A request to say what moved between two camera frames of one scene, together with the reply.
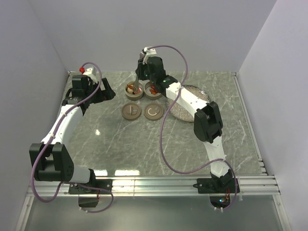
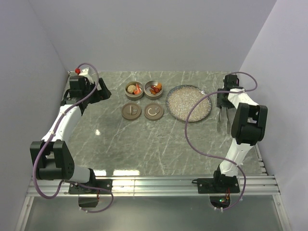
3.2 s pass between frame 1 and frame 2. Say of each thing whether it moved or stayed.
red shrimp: stayed
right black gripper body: moved
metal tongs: moved
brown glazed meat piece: stayed
